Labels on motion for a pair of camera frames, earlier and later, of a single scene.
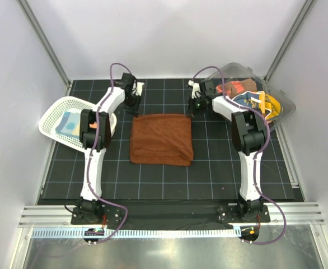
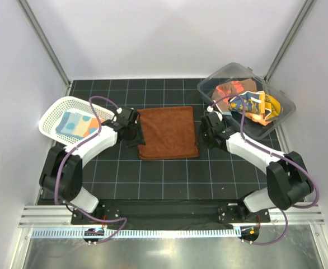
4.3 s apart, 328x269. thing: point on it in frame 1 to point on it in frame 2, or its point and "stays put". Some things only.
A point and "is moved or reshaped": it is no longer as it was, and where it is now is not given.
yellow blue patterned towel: x=267 y=104 stays put
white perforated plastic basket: x=60 y=120 stays put
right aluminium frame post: x=305 y=11 stays put
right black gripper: x=192 y=112 to x=202 y=130
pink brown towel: x=232 y=88 stays put
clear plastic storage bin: x=245 y=88 stays put
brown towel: x=162 y=139 is moved or reshaped
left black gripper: x=134 y=110 to x=139 y=140
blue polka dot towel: x=69 y=124 stays put
